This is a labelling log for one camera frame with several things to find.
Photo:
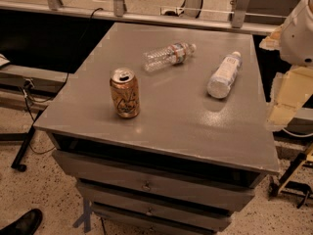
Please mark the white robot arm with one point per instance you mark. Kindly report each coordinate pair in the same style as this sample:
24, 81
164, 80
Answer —
294, 41

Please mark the orange soda can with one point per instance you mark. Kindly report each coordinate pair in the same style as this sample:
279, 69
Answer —
125, 92

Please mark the grey drawer cabinet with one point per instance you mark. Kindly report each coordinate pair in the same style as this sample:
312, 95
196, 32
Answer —
180, 129

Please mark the clear plastic water bottle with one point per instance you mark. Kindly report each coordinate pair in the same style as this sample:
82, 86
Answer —
172, 55

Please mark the white plastic bottle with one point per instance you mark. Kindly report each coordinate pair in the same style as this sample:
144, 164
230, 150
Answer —
222, 79

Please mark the top grey drawer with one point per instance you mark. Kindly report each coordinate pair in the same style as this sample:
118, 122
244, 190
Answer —
155, 182

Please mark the grey drawer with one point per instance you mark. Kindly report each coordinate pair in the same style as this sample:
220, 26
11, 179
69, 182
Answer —
155, 182
157, 224
151, 206

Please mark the bottom grey drawer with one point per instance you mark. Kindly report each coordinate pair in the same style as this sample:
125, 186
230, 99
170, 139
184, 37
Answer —
157, 224

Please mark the middle grey drawer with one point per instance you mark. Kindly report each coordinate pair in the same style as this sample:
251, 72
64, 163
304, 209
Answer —
151, 206

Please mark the blue tape cross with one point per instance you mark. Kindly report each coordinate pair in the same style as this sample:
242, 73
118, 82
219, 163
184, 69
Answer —
85, 218

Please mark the black yellow stand base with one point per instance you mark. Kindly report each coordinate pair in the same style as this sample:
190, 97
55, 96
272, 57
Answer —
304, 190

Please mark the black stand leg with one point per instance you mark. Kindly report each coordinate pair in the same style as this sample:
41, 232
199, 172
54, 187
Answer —
25, 138

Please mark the metal window railing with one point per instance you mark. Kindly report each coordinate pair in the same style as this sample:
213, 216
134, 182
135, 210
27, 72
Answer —
227, 15

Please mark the black shoe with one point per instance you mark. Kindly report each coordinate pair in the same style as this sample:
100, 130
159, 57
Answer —
27, 224

